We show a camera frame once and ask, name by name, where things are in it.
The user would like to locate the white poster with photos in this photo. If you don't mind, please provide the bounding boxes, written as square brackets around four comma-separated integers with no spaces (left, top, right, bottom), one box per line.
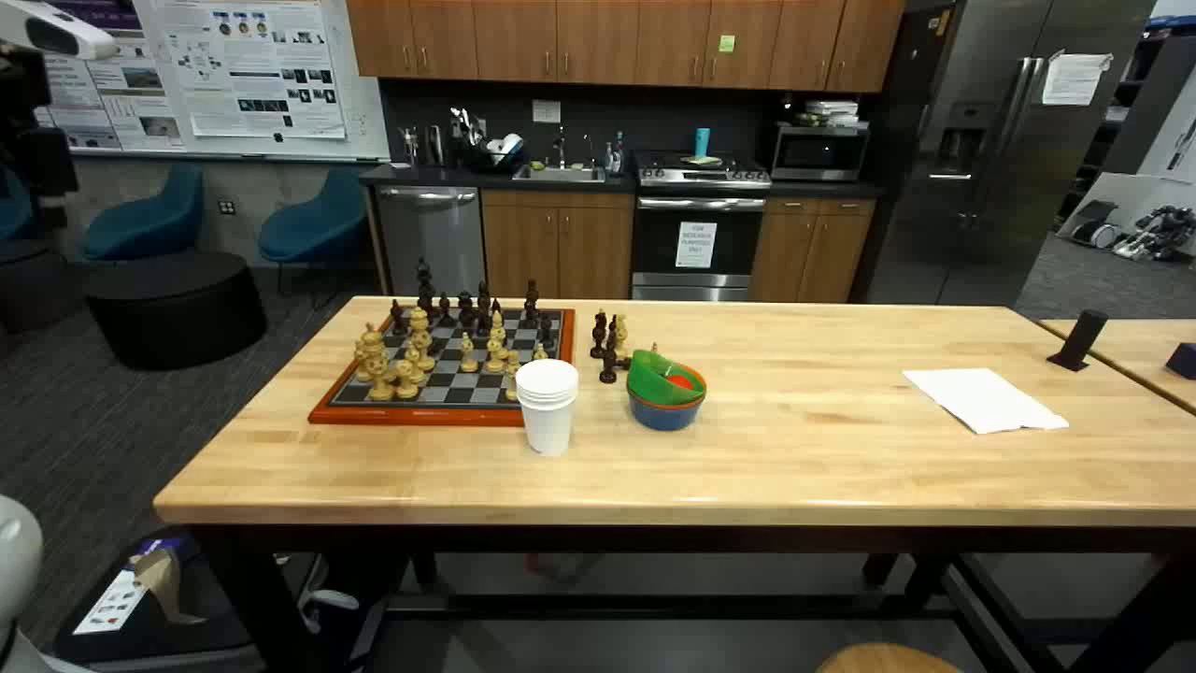
[1054,72,1196,268]

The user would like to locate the white notice sheet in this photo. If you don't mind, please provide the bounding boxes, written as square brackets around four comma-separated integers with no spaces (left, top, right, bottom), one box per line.
[1039,50,1113,111]
[674,217,722,273]

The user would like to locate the teal lounge chair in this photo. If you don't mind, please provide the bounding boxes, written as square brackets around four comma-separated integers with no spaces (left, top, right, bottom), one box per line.
[0,159,40,245]
[256,169,373,268]
[75,164,208,268]

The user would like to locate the white paper sheet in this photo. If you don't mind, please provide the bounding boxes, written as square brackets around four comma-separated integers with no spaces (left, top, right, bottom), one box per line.
[901,364,1074,440]

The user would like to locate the black round ottoman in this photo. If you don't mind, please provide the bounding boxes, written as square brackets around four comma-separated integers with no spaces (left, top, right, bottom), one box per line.
[81,245,273,373]

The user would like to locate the black waste bin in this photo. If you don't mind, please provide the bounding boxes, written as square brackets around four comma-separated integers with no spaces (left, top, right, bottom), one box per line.
[48,528,273,668]

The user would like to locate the wide wooden base cabinet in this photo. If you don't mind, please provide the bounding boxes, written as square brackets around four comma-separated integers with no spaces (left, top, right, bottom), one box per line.
[478,184,640,302]

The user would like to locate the narrow wooden base cabinet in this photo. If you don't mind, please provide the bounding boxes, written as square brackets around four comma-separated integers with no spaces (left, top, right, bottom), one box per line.
[749,189,878,307]

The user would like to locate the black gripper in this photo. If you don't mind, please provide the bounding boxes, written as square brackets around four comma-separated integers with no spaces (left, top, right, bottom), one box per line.
[0,44,81,203]

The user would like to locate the white paper cup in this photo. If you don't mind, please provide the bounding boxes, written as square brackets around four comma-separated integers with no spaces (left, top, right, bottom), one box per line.
[512,354,585,459]

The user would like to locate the black phone stand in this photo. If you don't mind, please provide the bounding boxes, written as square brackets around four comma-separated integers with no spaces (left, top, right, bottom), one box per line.
[1042,307,1112,373]

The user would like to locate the black kitchen countertop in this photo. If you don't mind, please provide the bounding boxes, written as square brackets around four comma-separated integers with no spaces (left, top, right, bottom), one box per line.
[358,153,889,203]

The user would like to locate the stainless steel oven range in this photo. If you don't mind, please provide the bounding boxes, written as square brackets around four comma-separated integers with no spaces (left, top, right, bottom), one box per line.
[630,150,779,307]

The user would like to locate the green and blue bowl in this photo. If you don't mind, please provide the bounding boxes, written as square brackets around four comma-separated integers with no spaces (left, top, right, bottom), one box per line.
[626,345,711,435]

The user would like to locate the white rounded robot base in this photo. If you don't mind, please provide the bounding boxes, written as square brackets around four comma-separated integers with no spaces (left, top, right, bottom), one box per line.
[0,493,89,673]

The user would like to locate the silver microwave oven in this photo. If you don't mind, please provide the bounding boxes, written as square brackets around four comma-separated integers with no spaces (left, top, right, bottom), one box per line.
[768,121,875,186]

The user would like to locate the steel kitchen sink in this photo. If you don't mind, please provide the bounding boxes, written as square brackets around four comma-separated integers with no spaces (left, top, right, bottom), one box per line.
[509,159,611,189]

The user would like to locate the dish rack with bowls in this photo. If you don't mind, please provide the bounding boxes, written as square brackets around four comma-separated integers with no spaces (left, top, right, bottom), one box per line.
[445,105,535,178]

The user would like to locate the dishes stacked on microwave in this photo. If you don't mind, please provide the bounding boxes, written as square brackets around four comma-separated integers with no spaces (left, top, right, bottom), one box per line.
[788,97,871,131]

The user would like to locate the orange framed chess board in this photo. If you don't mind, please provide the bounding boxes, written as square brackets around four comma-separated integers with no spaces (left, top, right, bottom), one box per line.
[306,299,580,429]

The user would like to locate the stainless steel dishwasher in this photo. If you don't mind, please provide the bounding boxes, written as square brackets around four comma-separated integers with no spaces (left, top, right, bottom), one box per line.
[372,184,486,299]

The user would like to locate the stainless steel refrigerator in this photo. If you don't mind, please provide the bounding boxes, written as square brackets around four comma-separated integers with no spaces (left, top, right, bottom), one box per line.
[869,0,1154,309]

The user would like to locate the wooden wall cabinets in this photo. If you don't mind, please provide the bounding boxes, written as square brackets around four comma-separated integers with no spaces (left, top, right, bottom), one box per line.
[343,0,910,97]

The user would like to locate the orange legged wooden stool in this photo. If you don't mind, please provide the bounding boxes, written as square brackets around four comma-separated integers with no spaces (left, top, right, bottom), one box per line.
[814,641,966,673]

